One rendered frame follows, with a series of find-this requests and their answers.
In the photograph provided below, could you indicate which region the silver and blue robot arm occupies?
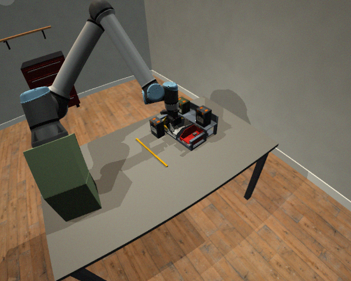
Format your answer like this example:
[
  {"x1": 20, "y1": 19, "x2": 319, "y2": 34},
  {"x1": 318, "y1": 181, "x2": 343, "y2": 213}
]
[{"x1": 20, "y1": 0, "x2": 179, "y2": 148}]

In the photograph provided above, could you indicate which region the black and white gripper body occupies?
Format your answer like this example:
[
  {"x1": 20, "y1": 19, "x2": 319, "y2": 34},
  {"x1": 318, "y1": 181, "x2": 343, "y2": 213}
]
[{"x1": 166, "y1": 109, "x2": 182, "y2": 127}]

